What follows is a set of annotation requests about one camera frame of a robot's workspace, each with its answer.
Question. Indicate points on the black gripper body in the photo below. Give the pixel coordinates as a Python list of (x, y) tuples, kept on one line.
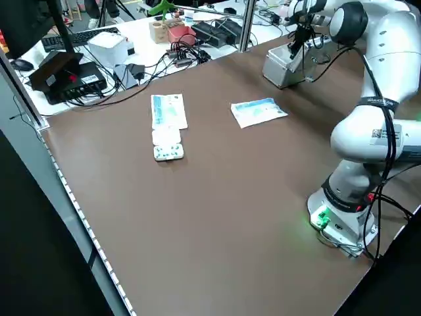
[(301, 33)]

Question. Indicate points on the aluminium first-aid case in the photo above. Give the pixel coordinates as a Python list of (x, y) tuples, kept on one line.
[(276, 69)]

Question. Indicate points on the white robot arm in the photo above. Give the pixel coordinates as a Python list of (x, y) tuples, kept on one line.
[(378, 49)]

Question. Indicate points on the large black power supply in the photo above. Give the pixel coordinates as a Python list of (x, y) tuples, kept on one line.
[(230, 29)]

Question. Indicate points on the wide white blue flat packet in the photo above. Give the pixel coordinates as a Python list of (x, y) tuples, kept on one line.
[(256, 113)]

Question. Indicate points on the small black power supply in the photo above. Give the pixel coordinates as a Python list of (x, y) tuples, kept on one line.
[(207, 33)]

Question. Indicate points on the usb hub with plugs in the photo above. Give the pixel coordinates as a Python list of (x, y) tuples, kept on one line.
[(184, 61)]

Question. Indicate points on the small white jar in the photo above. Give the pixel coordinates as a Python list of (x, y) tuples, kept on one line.
[(188, 15)]

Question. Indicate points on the pink box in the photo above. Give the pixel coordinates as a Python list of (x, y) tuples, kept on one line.
[(182, 33)]

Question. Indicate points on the wooden box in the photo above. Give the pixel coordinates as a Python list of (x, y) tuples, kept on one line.
[(161, 33)]

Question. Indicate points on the long white blue flat packet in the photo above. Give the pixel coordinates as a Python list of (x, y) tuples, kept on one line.
[(169, 110)]

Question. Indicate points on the green plant toy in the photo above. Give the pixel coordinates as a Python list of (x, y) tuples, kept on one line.
[(161, 8)]

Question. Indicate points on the white side desk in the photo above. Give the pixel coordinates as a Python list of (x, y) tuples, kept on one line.
[(138, 36)]

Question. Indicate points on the black plug adapter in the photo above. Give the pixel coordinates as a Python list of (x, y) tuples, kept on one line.
[(136, 70)]

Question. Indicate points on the white plastic hinged box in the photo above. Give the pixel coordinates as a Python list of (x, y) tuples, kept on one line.
[(166, 145)]

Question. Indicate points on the small white black device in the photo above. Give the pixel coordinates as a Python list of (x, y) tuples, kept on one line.
[(131, 49)]

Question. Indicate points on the white cube box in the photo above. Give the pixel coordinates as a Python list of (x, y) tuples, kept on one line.
[(107, 49)]

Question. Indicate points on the black tripod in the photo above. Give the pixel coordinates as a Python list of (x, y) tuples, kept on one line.
[(102, 14)]

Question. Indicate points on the person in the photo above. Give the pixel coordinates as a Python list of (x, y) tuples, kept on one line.
[(92, 10)]

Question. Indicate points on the black keyboard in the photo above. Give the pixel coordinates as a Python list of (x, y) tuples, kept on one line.
[(82, 36)]

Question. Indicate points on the dark brown wedge box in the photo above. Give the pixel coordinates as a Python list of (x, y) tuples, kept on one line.
[(52, 70)]

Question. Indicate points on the black computer monitor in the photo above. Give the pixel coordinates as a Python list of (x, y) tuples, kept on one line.
[(23, 23)]

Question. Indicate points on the black computer mouse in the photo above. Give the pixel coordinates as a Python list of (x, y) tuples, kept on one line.
[(21, 64)]

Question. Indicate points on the aluminium frame post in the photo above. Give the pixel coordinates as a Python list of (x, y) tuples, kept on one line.
[(19, 95), (247, 26)]

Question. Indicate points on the black network switch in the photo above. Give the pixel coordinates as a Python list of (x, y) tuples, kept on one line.
[(82, 80)]

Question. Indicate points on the grey table edge rail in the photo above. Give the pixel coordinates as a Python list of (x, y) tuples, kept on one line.
[(65, 214)]

